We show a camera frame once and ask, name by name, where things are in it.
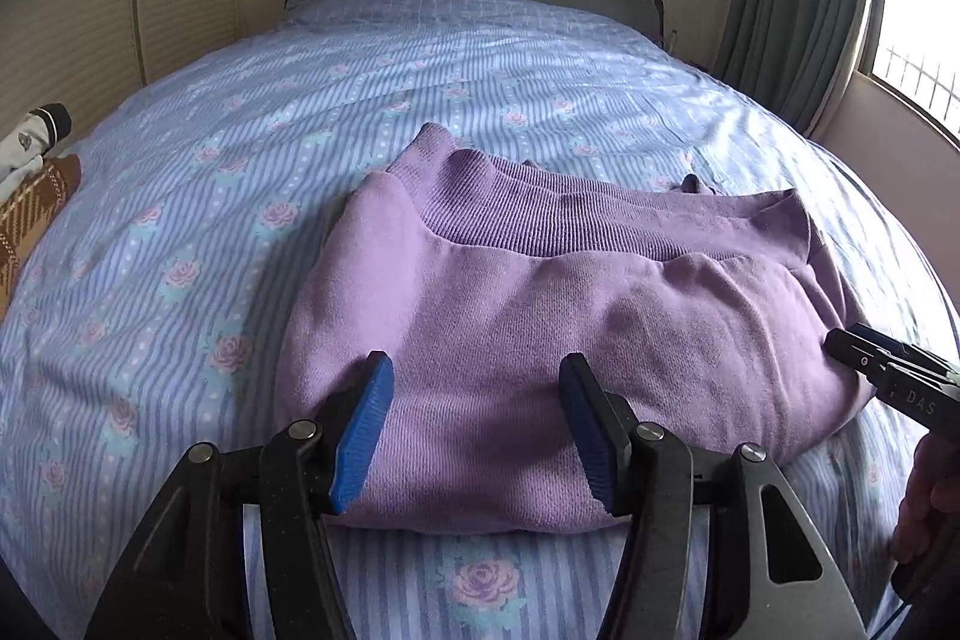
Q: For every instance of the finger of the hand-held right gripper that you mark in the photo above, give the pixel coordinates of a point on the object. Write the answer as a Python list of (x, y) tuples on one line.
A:
[(900, 392), (911, 359)]

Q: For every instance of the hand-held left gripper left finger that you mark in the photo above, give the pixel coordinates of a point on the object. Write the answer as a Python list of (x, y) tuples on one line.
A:
[(364, 430)]

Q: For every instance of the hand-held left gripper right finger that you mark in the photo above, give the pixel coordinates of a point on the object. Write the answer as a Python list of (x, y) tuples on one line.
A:
[(589, 430)]

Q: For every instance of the purple sweatshirt with green print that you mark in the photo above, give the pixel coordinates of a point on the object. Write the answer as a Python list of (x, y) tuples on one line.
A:
[(525, 310)]

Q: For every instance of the person's right hand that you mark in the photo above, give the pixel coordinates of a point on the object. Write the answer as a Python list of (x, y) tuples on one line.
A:
[(930, 505)]

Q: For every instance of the bed with blue floral sheet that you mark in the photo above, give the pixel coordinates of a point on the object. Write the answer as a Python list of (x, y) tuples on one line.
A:
[(225, 175)]

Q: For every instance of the window with metal grille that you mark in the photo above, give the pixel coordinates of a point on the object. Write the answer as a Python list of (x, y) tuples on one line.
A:
[(922, 10)]

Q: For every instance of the teal curtain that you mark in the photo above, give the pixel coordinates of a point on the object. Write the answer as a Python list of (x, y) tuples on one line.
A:
[(795, 10)]

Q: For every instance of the brown plaid folded garment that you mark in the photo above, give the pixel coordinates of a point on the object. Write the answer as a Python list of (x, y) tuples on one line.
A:
[(30, 220)]

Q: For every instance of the white louvered wardrobe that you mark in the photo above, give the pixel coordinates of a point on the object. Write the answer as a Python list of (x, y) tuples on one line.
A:
[(75, 10)]

